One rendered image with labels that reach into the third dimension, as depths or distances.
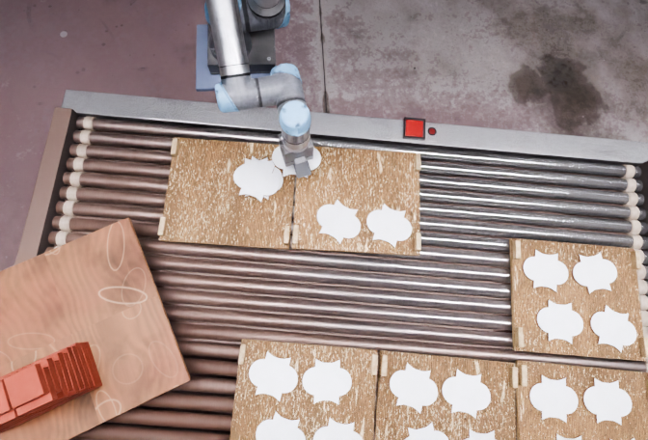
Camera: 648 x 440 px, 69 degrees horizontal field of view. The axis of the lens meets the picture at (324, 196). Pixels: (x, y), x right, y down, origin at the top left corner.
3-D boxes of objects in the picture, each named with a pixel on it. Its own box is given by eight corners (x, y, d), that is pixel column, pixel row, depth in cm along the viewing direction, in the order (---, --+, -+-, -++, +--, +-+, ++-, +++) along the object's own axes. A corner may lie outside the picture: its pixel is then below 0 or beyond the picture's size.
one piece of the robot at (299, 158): (287, 167, 124) (289, 185, 140) (320, 157, 125) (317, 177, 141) (274, 127, 127) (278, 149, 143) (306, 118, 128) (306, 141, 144)
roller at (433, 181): (77, 146, 162) (70, 140, 157) (634, 195, 166) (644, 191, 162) (74, 159, 161) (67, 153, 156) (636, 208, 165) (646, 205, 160)
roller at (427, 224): (67, 187, 158) (60, 182, 153) (639, 236, 162) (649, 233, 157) (64, 202, 157) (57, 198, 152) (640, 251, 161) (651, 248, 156)
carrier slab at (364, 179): (298, 147, 161) (298, 145, 159) (418, 154, 162) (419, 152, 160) (291, 249, 151) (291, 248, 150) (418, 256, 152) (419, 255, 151)
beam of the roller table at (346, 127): (73, 96, 169) (65, 89, 163) (643, 149, 173) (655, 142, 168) (67, 119, 167) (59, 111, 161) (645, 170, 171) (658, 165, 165)
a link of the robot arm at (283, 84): (255, 65, 119) (262, 104, 116) (299, 59, 120) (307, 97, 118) (256, 81, 126) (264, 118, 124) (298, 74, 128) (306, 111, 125)
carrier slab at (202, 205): (175, 138, 160) (175, 137, 158) (297, 147, 161) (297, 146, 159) (160, 240, 150) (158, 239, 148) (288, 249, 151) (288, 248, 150)
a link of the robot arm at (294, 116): (307, 94, 116) (313, 125, 114) (307, 113, 126) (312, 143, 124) (275, 98, 115) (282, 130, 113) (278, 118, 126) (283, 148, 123)
